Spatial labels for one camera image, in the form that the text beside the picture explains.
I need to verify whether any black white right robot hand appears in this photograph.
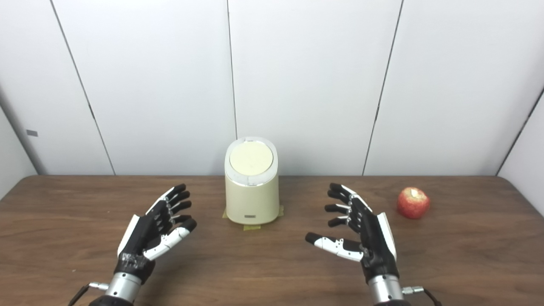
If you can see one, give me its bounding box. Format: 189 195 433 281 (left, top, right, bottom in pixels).
305 183 400 283

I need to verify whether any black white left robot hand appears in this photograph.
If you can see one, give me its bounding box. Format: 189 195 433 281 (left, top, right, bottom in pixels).
113 184 198 284

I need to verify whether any red apple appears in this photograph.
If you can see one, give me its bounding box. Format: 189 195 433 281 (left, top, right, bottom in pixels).
397 187 431 220

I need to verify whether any cream-colored bin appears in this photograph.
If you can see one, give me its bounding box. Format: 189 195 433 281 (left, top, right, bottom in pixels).
224 136 280 225

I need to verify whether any cream round bin lid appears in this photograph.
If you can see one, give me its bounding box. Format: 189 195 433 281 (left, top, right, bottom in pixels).
229 142 274 176

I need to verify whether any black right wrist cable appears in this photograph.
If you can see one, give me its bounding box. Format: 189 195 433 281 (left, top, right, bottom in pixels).
402 286 442 306

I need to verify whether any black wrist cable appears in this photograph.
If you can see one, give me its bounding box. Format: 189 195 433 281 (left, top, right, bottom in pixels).
68 282 109 306
402 286 442 306

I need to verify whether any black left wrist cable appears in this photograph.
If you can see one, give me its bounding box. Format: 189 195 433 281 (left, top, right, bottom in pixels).
68 282 109 306

